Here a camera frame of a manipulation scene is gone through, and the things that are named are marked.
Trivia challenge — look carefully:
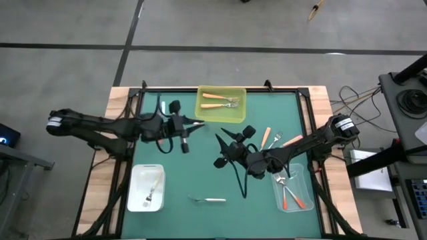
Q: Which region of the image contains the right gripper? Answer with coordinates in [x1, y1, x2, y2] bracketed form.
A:
[213, 125, 257, 169]

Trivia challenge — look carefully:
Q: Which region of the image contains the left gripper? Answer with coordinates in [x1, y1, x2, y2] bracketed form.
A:
[165, 99, 205, 155]

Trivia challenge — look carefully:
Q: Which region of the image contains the clear plastic bin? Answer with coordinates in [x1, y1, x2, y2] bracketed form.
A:
[270, 163, 315, 213]

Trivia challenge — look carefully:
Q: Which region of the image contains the yellow translucent plastic bin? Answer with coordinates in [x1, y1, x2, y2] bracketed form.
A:
[194, 85, 248, 125]

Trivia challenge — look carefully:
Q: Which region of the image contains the white plastic bin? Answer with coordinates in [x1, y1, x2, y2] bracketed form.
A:
[126, 164, 165, 213]

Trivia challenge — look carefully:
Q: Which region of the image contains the teal table mat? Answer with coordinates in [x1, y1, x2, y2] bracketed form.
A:
[120, 91, 323, 239]

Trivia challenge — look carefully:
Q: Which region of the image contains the black diagonal beam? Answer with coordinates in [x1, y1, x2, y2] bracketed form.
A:
[346, 139, 406, 179]

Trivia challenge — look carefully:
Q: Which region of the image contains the white box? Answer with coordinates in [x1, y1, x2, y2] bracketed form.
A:
[349, 149, 394, 193]

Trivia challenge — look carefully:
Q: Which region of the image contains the grey side desk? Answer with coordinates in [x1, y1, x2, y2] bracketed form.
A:
[0, 143, 55, 234]

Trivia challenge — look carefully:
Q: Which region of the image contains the grey equipment cart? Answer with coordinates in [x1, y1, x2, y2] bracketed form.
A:
[378, 71, 427, 164]

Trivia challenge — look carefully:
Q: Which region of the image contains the black monitor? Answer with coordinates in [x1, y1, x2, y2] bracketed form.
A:
[0, 122, 21, 149]

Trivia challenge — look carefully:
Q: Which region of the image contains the white sheet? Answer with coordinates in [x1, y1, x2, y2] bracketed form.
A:
[414, 121, 427, 146]

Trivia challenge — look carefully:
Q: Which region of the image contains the black pole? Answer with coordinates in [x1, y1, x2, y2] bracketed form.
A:
[393, 53, 427, 85]

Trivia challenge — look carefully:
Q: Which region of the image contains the black keypad with coloured keys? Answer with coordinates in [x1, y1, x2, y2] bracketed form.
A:
[404, 178, 427, 217]

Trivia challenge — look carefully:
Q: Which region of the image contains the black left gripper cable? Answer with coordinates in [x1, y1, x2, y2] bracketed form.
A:
[155, 95, 174, 155]

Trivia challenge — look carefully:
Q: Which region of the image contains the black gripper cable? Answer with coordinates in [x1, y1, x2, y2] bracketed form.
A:
[155, 95, 174, 155]
[230, 156, 291, 200]

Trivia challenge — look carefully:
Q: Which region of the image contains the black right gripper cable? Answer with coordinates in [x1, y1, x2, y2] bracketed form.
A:
[230, 156, 291, 200]

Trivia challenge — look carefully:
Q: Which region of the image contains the black floor cable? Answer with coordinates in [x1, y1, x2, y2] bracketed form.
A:
[330, 85, 398, 134]

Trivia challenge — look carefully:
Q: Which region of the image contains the yellow hanging cable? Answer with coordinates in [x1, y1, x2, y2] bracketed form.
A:
[308, 0, 326, 21]

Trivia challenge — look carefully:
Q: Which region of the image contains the black cable coil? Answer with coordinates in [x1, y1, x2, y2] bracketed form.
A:
[396, 89, 427, 120]

